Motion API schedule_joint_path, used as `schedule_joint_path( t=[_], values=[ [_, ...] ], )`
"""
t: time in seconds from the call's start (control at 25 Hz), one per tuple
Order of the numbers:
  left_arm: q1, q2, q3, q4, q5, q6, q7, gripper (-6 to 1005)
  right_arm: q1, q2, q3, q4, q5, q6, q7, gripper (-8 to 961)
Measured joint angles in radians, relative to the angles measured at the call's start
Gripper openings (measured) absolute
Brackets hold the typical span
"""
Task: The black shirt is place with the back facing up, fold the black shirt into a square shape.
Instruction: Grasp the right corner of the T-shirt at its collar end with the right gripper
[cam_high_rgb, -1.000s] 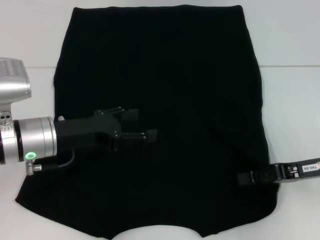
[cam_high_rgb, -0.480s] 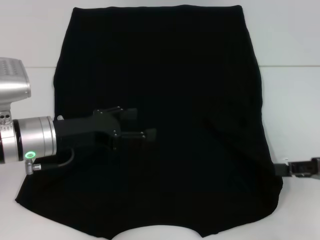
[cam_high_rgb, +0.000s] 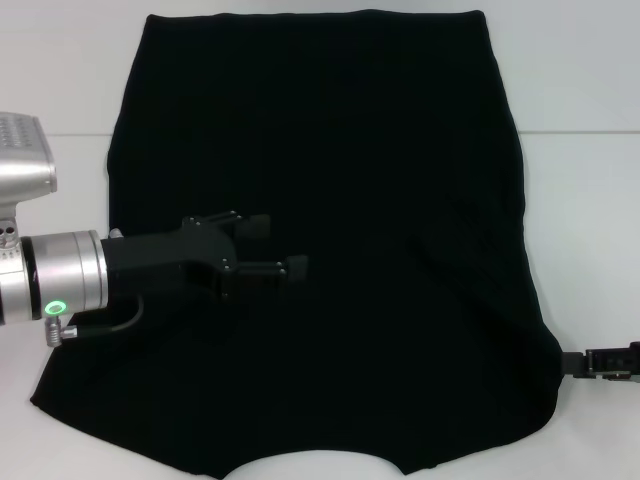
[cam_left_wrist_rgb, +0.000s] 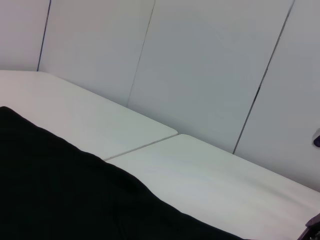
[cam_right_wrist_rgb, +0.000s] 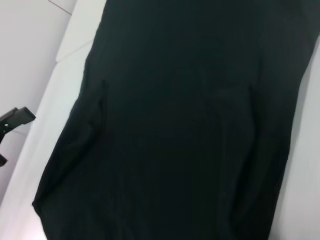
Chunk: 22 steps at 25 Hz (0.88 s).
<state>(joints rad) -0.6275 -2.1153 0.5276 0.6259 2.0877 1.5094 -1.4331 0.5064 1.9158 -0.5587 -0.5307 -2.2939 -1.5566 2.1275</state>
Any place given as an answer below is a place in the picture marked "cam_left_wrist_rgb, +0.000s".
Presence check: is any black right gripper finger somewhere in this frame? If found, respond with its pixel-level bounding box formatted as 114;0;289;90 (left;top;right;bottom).
302;213;320;240

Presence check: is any black shirt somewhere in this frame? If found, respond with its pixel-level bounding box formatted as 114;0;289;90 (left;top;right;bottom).
0;106;248;240

